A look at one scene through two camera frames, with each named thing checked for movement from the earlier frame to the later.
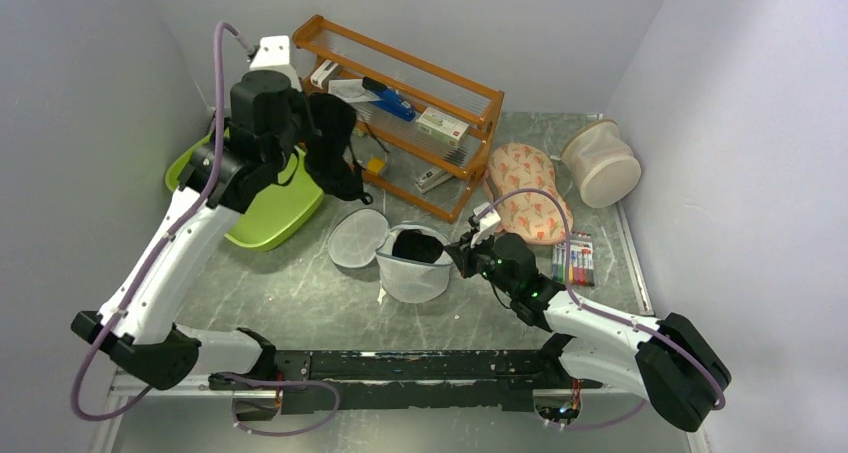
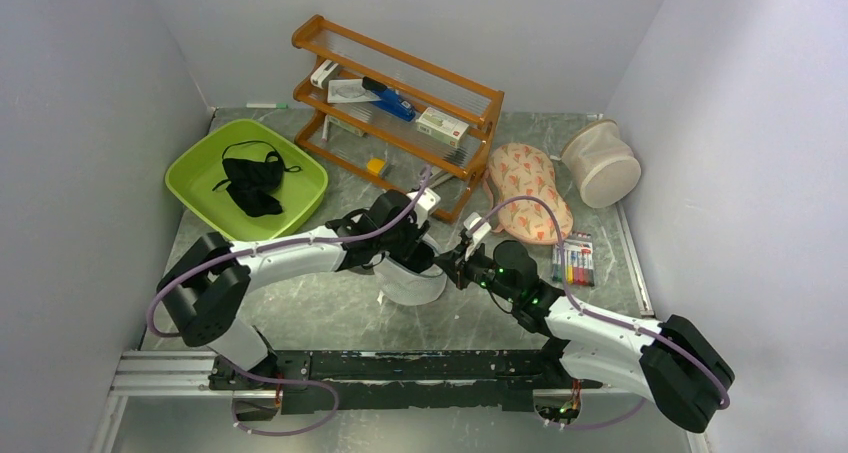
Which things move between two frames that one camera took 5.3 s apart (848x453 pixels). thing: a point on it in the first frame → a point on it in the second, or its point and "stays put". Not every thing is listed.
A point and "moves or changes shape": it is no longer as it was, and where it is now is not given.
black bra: x=329 y=162 moves or changes shape
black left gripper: x=299 y=101 → x=415 y=234
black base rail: x=314 y=382 stays put
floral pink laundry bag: x=538 y=216 stays put
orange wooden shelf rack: x=422 y=134 stays put
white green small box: x=442 y=127 stays put
